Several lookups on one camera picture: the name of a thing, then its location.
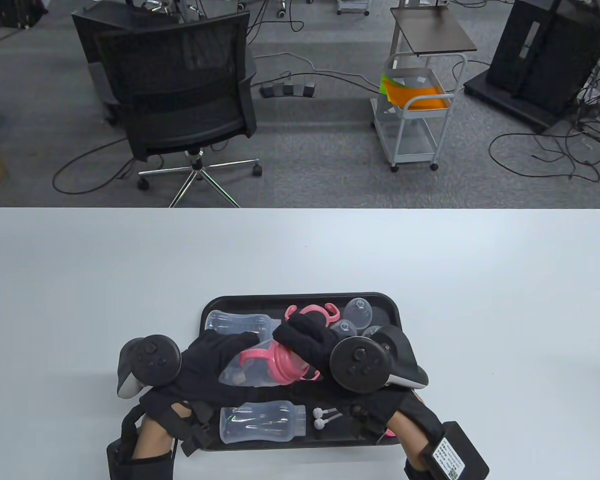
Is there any brown top side table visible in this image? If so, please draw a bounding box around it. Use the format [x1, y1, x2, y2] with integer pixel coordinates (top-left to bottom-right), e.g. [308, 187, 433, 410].
[389, 5, 479, 71]

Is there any black bag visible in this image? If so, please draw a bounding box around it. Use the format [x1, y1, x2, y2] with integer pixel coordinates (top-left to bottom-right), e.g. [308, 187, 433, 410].
[0, 0, 49, 32]

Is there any person's left forearm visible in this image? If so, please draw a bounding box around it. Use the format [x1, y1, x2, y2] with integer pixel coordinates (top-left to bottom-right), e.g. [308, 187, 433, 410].
[130, 417, 173, 458]

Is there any orange folder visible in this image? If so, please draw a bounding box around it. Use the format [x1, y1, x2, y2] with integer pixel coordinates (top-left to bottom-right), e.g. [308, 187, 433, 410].
[384, 80, 452, 112]

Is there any black mesh office chair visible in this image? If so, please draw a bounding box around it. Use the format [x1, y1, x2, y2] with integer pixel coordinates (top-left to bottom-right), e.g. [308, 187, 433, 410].
[94, 11, 263, 208]

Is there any black cabinet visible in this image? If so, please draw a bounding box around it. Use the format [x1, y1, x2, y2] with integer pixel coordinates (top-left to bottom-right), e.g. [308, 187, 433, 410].
[486, 0, 600, 115]

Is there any black floor cable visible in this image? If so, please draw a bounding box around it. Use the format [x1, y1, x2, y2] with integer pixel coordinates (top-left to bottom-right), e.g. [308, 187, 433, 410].
[489, 131, 600, 183]
[52, 136, 141, 196]

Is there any person's right hand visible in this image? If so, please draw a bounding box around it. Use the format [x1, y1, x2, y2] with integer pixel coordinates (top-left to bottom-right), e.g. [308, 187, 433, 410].
[272, 315, 443, 451]

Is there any pink handle ring component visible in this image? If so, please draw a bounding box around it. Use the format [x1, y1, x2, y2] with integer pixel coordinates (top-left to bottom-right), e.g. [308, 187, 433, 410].
[239, 346, 322, 383]
[284, 302, 341, 326]

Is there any black wrist box white label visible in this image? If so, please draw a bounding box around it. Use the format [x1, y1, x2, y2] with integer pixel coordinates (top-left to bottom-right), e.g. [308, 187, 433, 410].
[405, 421, 491, 480]

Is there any black plastic tray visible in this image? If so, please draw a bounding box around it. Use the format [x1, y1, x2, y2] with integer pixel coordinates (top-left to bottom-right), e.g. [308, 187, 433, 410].
[190, 292, 416, 451]

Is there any small white cart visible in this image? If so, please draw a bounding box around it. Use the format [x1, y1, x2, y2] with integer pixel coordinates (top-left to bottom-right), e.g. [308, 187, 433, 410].
[336, 0, 371, 17]

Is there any white rolling cart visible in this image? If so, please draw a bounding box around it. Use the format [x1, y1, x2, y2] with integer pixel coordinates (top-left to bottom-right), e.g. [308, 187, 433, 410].
[370, 52, 468, 173]

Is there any person's right forearm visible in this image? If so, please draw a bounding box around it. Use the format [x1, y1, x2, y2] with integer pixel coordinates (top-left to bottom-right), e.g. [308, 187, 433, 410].
[386, 422, 431, 480]

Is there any black grey hand controller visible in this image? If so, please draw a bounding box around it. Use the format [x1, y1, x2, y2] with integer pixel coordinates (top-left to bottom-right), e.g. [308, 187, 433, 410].
[329, 324, 429, 394]
[116, 334, 182, 400]

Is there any black wrist brace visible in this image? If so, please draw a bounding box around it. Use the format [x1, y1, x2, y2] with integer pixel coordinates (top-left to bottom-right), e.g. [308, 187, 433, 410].
[106, 405, 176, 480]

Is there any black base platform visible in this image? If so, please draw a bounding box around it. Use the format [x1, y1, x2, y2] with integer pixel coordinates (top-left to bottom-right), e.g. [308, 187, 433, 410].
[462, 69, 588, 135]

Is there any bundle of black cables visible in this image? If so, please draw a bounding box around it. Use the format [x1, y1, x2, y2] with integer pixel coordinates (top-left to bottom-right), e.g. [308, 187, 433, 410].
[570, 50, 600, 166]

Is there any person's left hand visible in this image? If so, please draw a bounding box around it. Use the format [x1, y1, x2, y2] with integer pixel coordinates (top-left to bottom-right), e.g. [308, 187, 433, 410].
[140, 329, 262, 432]

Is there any clear baby bottle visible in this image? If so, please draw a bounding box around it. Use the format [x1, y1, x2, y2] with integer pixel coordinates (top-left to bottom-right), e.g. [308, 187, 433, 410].
[219, 401, 307, 445]
[218, 337, 326, 389]
[205, 310, 282, 346]

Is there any grey floor cable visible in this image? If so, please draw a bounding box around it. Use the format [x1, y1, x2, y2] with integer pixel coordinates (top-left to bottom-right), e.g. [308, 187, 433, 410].
[252, 52, 381, 96]

